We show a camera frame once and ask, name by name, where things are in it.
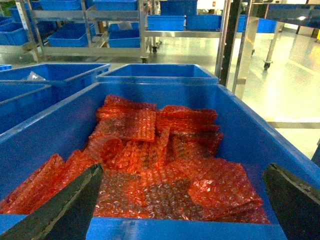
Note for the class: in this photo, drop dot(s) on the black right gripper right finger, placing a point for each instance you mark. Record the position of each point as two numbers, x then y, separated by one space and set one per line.
295 203

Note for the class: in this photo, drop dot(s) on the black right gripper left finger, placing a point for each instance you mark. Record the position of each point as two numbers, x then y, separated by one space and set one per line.
66 216

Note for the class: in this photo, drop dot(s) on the large blue bin front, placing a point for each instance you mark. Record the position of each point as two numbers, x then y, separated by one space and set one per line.
248 139

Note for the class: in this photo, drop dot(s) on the blue bin left near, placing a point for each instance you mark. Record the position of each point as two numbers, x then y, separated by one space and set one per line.
18 102

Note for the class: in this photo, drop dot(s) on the blue bin left rear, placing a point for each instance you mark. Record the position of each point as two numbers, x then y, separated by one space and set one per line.
67 78

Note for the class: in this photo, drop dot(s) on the blue bin behind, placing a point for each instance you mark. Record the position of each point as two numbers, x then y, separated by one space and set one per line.
159 73

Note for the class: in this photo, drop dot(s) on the red bubble wrap bags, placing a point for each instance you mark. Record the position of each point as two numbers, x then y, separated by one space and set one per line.
157 164

